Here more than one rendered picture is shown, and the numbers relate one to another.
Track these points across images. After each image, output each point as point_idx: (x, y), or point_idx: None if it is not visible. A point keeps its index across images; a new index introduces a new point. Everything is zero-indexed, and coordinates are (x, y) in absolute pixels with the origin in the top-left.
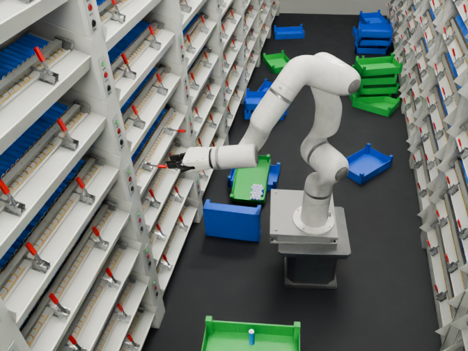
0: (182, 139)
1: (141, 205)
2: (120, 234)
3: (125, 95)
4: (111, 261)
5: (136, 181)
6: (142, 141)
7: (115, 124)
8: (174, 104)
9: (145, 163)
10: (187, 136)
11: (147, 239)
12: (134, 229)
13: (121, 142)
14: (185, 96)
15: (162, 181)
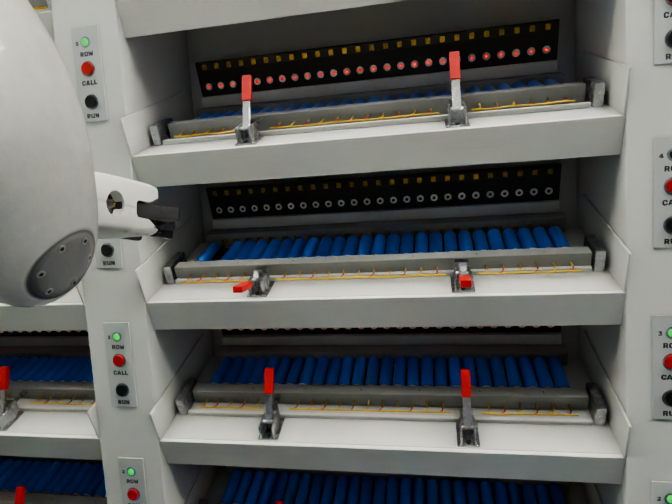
0: (614, 401)
1: (144, 331)
2: (50, 329)
3: (153, 0)
4: (69, 395)
5: (201, 287)
6: (358, 250)
7: (78, 44)
8: (608, 243)
9: (256, 268)
10: (624, 396)
11: (152, 455)
12: (92, 363)
13: (86, 99)
14: (653, 218)
15: (383, 422)
